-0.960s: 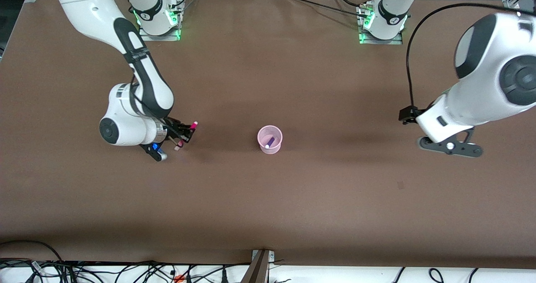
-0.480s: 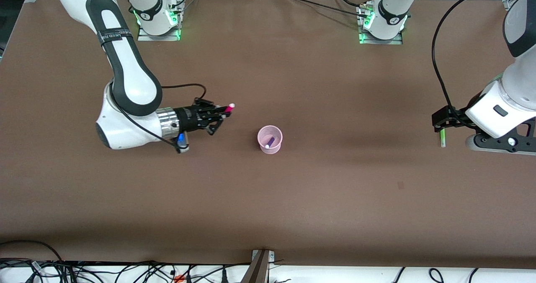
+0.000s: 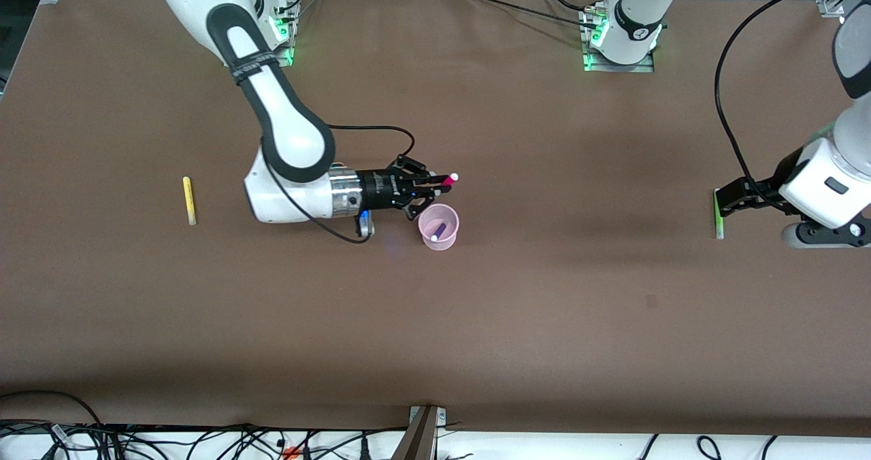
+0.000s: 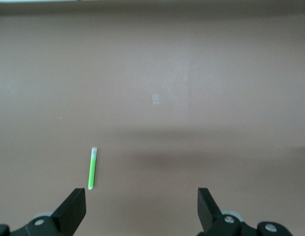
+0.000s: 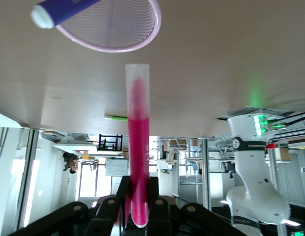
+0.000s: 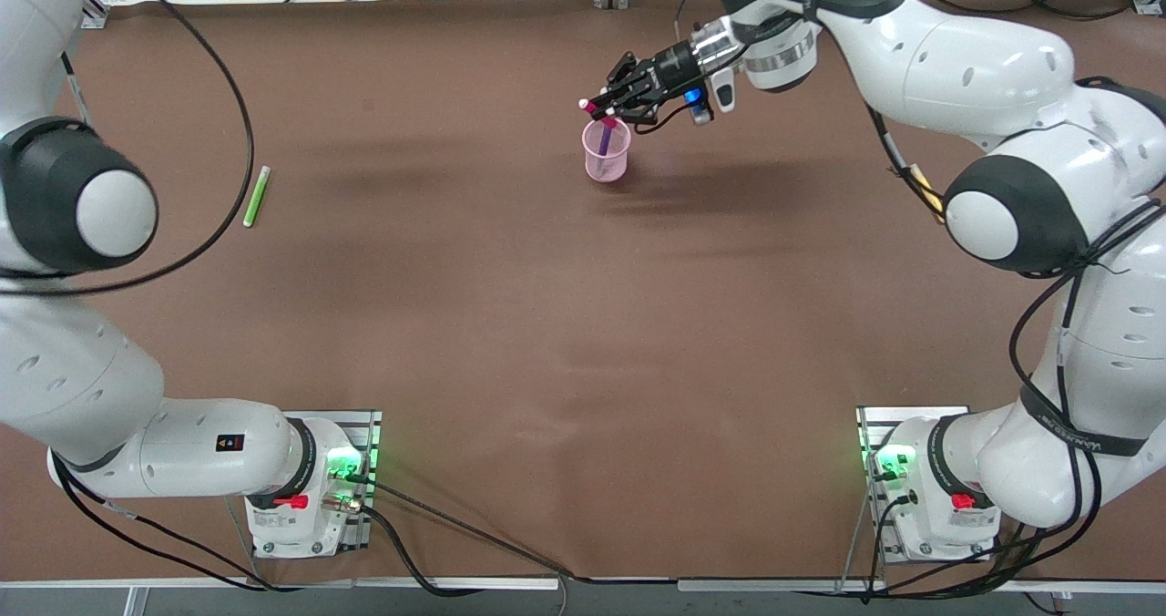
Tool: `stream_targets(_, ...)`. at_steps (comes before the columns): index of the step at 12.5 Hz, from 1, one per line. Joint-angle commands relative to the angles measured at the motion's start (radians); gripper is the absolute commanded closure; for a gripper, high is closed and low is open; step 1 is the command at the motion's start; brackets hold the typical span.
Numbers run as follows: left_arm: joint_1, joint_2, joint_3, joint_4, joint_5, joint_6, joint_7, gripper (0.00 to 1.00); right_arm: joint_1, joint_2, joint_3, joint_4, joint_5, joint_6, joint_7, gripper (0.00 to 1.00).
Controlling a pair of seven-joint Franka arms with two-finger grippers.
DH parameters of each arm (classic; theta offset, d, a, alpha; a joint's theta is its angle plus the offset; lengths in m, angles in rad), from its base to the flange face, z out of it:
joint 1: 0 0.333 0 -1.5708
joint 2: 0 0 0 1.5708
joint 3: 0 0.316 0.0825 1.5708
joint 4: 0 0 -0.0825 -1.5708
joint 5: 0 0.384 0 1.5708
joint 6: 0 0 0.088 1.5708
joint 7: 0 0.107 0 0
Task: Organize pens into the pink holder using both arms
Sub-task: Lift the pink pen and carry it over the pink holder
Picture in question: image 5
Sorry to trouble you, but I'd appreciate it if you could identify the white whiteboard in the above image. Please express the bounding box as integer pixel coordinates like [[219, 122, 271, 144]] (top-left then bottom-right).
[[105, 158, 129, 177]]

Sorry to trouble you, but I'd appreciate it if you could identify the thin black base cable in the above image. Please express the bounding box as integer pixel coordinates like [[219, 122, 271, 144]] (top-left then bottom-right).
[[267, 114, 305, 138]]

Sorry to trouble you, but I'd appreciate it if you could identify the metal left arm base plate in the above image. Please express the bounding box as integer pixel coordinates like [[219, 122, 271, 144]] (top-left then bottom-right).
[[216, 106, 296, 121]]

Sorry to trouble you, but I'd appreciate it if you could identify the aluminium room post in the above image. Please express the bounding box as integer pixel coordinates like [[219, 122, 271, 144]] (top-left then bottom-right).
[[201, 138, 212, 209]]

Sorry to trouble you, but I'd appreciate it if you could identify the black frame chair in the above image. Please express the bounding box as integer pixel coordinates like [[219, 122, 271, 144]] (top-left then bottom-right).
[[98, 134, 123, 152]]

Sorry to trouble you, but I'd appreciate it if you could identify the purple highlighter pen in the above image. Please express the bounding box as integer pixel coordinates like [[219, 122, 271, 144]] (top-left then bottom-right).
[[30, 0, 101, 30]]

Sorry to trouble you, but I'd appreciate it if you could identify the seated person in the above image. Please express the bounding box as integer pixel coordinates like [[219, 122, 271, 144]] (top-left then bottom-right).
[[62, 151, 80, 174]]

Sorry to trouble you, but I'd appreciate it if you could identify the pink highlighter pen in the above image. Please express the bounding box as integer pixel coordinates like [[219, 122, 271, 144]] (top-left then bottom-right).
[[124, 63, 151, 229]]

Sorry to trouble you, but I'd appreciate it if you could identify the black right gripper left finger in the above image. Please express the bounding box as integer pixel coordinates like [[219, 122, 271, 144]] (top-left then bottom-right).
[[9, 176, 131, 236]]

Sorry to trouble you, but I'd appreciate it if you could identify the green highlighter pen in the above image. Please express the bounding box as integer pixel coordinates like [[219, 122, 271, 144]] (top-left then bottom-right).
[[104, 115, 128, 122]]

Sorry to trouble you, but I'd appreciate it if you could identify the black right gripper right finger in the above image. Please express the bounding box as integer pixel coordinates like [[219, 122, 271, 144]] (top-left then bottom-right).
[[147, 176, 246, 236]]

